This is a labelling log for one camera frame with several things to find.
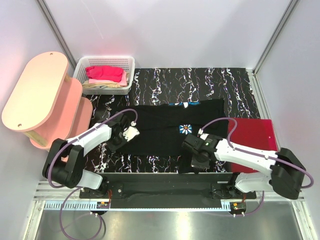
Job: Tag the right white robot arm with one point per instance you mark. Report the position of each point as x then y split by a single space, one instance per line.
278 171

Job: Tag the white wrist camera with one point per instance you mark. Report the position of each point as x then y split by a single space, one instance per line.
200 132
131 132

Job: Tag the folded red t-shirt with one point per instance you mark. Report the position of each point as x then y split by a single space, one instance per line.
255 133

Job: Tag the light pink garment in basket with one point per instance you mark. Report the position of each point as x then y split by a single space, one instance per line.
122 83

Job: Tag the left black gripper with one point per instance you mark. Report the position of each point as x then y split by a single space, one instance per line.
113 147

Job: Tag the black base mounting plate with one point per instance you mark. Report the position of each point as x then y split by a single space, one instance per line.
125 185

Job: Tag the black marbled table mat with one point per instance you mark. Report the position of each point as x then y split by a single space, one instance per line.
157 86

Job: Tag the pink three-tier wooden shelf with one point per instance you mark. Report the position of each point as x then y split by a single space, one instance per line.
46 103

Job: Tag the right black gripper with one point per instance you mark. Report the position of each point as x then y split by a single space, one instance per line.
198 165

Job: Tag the white plastic laundry basket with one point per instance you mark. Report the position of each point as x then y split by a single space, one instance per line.
125 62

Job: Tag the magenta t-shirt in basket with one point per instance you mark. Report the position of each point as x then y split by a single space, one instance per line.
104 72

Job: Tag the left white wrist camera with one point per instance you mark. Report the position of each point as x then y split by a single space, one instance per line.
131 132

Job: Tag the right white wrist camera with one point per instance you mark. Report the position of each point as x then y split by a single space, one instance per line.
200 132

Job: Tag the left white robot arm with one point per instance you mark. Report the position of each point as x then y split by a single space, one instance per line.
65 162

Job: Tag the beige garment in basket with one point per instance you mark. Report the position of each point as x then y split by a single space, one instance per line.
100 85

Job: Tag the black t-shirt with daisy print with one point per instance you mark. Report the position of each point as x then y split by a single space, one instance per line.
163 128

